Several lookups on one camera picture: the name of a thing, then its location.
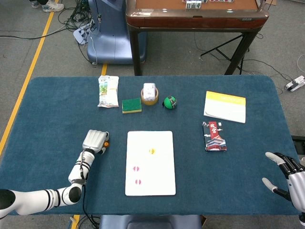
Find white magnetic board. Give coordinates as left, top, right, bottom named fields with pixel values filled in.
left=125, top=130, right=176, bottom=197

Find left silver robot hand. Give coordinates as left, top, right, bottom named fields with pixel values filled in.
left=82, top=129, right=110, bottom=156

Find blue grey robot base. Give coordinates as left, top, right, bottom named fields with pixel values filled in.
left=86, top=0, right=147, bottom=64

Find green yellow sponge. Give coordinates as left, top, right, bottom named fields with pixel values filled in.
left=122, top=97, right=142, bottom=114

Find white power strip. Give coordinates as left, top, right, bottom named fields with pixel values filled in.
left=285, top=75, right=305, bottom=93
left=72, top=20, right=95, bottom=45

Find white snack bag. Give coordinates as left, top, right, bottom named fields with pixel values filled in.
left=97, top=75, right=120, bottom=108

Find yellow white notebook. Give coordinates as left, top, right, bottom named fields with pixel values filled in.
left=203, top=91, right=246, bottom=124

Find yellow tape roll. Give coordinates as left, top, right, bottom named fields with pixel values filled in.
left=140, top=87, right=159, bottom=106

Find black cable bundle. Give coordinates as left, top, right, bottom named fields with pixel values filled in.
left=57, top=0, right=98, bottom=65

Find brown mahjong table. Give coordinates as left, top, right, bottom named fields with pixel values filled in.
left=125, top=0, right=270, bottom=76

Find blue grey robot chassis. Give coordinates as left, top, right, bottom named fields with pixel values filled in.
left=99, top=214, right=203, bottom=229

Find hanging black pendant cable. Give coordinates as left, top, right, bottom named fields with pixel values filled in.
left=94, top=0, right=102, bottom=24

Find mahjong tiles with black prints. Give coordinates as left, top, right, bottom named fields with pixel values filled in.
left=186, top=0, right=202, bottom=10

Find blue felt table cover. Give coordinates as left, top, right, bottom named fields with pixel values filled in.
left=0, top=75, right=301, bottom=217

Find green ball with black strap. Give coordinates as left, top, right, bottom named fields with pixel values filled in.
left=162, top=95, right=178, bottom=110

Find white charging cable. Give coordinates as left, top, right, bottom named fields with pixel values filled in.
left=88, top=33, right=98, bottom=65

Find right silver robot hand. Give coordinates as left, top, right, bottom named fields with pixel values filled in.
left=261, top=152, right=305, bottom=213

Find dark red patterned box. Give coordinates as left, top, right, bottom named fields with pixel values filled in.
left=202, top=121, right=227, bottom=152

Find white purple tissue pack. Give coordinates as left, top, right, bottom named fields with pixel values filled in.
left=143, top=83, right=157, bottom=101

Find person in black trousers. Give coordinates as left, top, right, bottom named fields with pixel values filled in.
left=30, top=0, right=65, bottom=12

